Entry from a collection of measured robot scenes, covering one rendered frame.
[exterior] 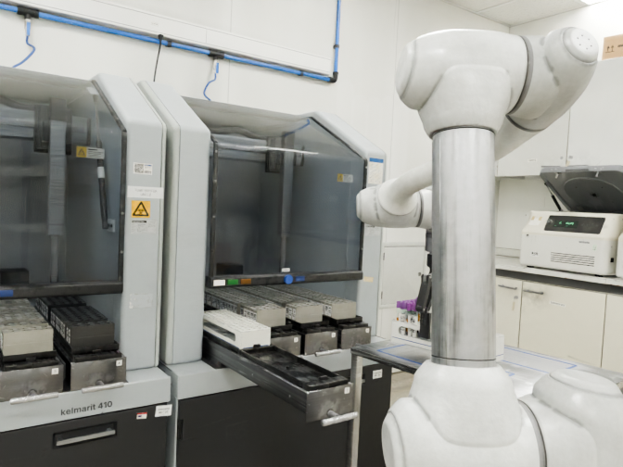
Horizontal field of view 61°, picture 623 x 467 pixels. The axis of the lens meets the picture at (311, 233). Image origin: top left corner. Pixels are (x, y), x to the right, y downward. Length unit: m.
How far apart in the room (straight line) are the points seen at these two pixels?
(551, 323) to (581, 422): 2.65
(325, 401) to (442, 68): 0.77
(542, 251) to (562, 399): 2.67
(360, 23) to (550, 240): 1.77
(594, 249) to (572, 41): 2.50
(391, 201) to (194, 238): 0.61
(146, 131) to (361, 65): 2.15
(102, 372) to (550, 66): 1.22
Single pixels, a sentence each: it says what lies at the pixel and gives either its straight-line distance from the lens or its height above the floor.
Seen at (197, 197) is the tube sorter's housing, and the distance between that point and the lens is 1.61.
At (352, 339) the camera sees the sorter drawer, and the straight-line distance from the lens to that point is 1.89.
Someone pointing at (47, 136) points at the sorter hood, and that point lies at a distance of 1.49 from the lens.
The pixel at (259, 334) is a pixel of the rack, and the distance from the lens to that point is 1.55.
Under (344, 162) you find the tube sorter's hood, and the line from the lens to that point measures 1.89.
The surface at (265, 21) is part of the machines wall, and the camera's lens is 3.15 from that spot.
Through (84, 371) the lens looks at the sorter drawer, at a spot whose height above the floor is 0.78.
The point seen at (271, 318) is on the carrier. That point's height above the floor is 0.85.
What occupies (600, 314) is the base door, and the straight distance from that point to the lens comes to 3.41.
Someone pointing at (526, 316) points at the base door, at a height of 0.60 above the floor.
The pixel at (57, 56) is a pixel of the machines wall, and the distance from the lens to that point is 2.69.
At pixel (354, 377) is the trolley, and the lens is 1.60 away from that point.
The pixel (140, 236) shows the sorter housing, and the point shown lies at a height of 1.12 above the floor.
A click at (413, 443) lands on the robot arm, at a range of 0.84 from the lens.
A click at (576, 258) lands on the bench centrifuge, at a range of 3.45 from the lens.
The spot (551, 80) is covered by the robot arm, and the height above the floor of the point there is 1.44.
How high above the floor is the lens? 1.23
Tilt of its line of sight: 3 degrees down
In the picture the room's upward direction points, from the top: 3 degrees clockwise
